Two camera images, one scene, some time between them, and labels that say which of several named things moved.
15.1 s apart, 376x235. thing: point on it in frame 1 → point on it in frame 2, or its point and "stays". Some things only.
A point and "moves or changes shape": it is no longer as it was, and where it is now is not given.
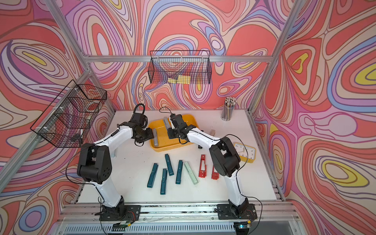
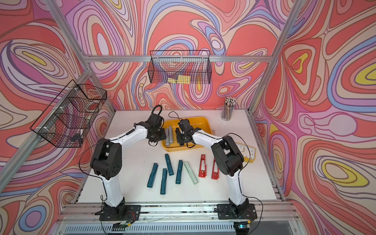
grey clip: x=155 y=137 moves or changes shape
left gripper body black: x=145 y=135 → x=159 y=135
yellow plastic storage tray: x=161 y=142 moves or changes shape
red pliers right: x=215 y=176 stays
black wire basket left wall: x=66 y=120 stays
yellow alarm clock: x=246 y=153 stays
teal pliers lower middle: x=163 y=188 stays
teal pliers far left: x=150 y=182 stays
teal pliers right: x=178 y=179 stays
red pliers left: x=202 y=171 stays
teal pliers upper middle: x=169 y=164 stays
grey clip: x=167 y=123 moves or changes shape
